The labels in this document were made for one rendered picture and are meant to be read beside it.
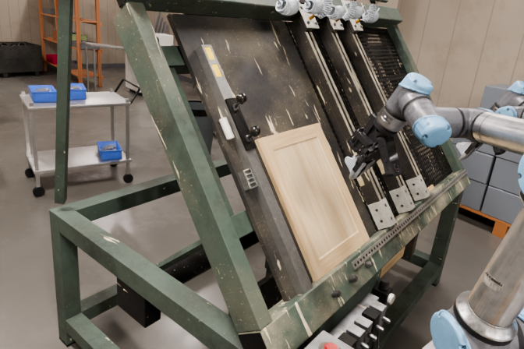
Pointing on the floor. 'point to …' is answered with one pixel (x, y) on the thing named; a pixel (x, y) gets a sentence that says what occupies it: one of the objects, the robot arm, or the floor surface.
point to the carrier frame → (183, 273)
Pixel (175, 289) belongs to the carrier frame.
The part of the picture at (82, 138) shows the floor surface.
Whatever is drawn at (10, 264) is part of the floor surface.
